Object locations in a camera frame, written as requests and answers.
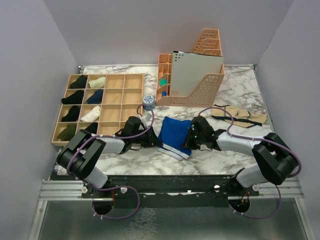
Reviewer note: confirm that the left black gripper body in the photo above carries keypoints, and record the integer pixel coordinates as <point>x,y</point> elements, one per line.
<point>143,138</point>

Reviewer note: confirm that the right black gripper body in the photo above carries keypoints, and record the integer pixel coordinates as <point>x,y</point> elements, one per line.
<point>198,140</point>

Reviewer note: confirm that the blue boxer underwear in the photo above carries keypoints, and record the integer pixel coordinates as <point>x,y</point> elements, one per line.
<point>173,134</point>

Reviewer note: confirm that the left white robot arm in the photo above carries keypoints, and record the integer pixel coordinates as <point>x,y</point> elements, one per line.
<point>80,155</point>

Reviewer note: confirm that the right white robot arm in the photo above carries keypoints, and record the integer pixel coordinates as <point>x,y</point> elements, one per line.
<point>275,162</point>

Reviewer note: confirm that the beige underwear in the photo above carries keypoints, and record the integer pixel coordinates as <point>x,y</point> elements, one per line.
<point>242,118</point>

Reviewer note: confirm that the blue patterned round tin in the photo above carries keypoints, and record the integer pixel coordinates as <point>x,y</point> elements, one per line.
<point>149,100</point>

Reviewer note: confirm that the wooden compartment tray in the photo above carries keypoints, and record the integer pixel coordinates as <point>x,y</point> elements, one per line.
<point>122,93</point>

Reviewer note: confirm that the black rolled sock bottom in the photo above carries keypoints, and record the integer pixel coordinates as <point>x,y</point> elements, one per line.
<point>91,127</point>

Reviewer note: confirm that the black rolled sock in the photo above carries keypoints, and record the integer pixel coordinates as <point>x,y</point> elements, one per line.
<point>74,99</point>
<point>79,83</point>
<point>72,115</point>
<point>91,127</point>

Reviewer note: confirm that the white rolled sock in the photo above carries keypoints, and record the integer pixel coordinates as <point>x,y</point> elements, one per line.
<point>90,113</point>

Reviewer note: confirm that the navy rolled sock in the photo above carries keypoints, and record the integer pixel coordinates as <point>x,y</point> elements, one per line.
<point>96,98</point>

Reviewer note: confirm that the pale green rolled sock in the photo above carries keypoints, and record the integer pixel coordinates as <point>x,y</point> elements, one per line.
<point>97,83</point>

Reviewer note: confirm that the dark green rolled sock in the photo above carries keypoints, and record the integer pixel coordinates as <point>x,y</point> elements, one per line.
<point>68,133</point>

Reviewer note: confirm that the grey white folder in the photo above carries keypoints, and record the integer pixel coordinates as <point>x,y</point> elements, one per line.
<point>188,69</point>

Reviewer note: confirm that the black rolled sock top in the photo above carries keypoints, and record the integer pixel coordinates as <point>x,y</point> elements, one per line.
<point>79,83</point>

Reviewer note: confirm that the peach file organizer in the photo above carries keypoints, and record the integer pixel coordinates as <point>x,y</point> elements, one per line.
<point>207,43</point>

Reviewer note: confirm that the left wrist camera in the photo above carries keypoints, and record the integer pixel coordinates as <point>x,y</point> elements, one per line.
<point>145,119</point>

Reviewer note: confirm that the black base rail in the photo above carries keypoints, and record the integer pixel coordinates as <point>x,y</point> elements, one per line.
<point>169,191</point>

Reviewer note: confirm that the aluminium extrusion rail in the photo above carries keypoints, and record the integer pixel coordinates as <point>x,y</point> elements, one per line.
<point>61,190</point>

